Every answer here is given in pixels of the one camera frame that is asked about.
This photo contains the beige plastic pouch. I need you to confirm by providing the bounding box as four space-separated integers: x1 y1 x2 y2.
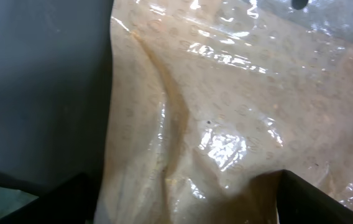
94 0 353 223

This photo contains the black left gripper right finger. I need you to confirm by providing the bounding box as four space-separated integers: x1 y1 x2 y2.
277 170 353 224

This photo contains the grey plastic mesh basket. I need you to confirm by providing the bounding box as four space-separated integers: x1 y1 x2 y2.
0 0 112 194

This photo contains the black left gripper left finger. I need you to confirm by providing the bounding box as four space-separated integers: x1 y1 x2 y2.
0 172 102 224

